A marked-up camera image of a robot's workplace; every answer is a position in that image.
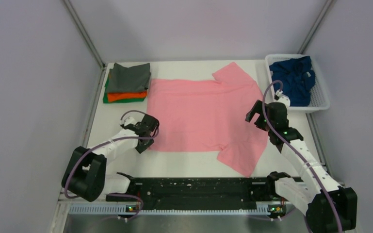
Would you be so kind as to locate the grey folded t shirt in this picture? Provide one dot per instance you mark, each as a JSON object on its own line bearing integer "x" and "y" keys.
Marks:
{"x": 135, "y": 79}

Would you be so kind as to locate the white plastic basket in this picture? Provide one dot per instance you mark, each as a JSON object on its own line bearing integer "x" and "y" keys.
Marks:
{"x": 319, "y": 96}

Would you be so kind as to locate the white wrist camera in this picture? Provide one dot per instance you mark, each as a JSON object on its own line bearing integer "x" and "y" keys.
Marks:
{"x": 127, "y": 121}
{"x": 281, "y": 98}

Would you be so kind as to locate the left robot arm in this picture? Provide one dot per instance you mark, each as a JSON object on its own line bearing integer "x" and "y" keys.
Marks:
{"x": 85, "y": 175}

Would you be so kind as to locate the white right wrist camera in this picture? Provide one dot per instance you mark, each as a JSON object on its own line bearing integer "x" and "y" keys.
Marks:
{"x": 281, "y": 98}

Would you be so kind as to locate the white cable duct rail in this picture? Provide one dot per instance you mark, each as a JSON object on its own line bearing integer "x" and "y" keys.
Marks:
{"x": 123, "y": 209}

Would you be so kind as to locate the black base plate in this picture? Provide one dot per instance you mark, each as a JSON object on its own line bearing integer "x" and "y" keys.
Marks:
{"x": 202, "y": 194}

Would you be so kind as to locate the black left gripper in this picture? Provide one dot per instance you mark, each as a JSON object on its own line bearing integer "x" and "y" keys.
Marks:
{"x": 140, "y": 148}

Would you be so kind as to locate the aluminium frame post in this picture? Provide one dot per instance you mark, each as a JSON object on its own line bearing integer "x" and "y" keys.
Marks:
{"x": 328, "y": 5}
{"x": 83, "y": 32}

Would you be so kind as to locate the right aluminium frame post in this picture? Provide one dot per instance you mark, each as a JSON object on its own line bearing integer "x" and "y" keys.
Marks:
{"x": 328, "y": 5}

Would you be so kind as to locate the blue t shirt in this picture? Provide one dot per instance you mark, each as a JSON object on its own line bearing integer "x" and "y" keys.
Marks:
{"x": 298, "y": 78}

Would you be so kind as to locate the pink t shirt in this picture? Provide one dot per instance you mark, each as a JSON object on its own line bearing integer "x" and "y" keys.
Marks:
{"x": 209, "y": 115}

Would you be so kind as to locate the orange folded t shirt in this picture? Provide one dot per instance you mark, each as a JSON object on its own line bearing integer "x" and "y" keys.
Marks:
{"x": 125, "y": 88}

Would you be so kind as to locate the left aluminium frame post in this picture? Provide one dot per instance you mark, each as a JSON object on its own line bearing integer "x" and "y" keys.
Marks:
{"x": 83, "y": 32}

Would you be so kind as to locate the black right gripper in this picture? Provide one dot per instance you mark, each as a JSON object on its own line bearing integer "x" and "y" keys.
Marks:
{"x": 257, "y": 108}

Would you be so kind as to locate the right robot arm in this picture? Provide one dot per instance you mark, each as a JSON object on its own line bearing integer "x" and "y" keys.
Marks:
{"x": 327, "y": 206}

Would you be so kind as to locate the green folded t shirt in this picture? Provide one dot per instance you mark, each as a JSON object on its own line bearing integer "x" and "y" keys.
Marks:
{"x": 122, "y": 97}

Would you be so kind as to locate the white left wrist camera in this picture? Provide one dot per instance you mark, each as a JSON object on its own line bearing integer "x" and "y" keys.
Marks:
{"x": 127, "y": 121}

